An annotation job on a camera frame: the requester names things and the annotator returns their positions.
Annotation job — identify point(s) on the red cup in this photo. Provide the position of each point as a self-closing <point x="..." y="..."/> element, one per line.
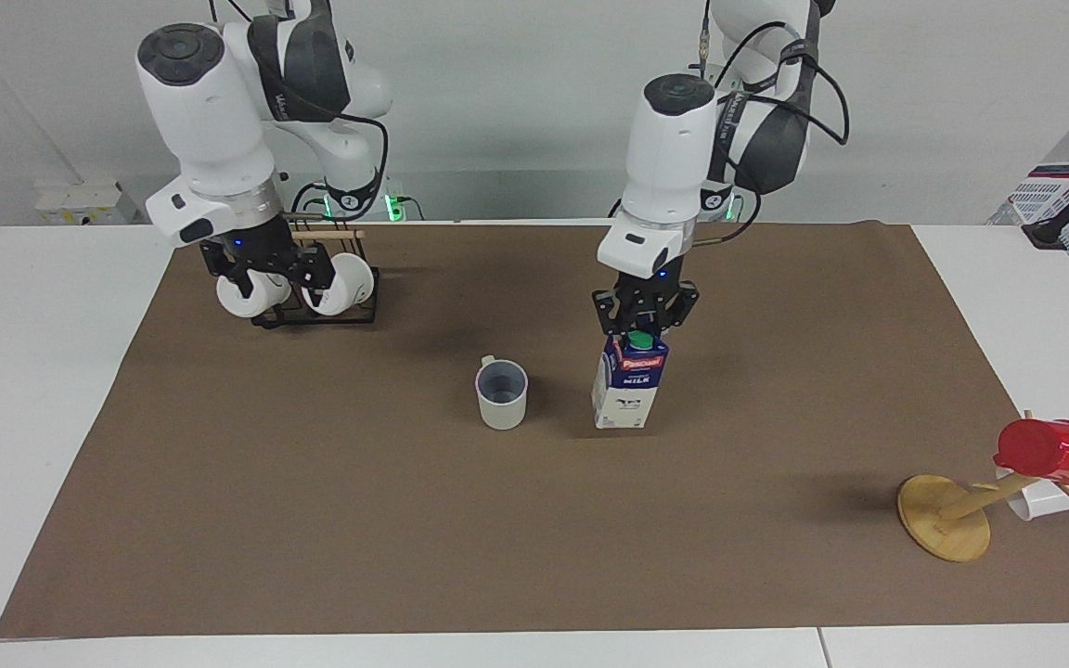
<point x="1054" y="453"/>

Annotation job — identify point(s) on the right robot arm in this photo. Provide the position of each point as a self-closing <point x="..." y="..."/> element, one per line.
<point x="210" y="111"/>

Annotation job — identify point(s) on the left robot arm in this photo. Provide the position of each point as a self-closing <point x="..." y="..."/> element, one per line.
<point x="669" y="158"/>

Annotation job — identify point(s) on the grey cup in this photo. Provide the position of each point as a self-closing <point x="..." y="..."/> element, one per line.
<point x="502" y="404"/>

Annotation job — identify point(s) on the white cup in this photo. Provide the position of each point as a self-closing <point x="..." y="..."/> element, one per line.
<point x="251" y="299"/>
<point x="347" y="283"/>
<point x="1040" y="503"/>

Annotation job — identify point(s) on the white box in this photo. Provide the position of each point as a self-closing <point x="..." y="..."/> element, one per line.
<point x="84" y="204"/>

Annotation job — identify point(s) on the milk carton with green cap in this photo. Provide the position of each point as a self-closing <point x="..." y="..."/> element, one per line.
<point x="629" y="390"/>

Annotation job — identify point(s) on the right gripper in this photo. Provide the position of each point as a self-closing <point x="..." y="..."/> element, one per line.
<point x="251" y="249"/>

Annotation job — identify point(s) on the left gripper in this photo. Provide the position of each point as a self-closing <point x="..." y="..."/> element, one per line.
<point x="650" y="289"/>

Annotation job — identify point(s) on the wooden mug tree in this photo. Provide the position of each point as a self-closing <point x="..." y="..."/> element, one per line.
<point x="945" y="520"/>

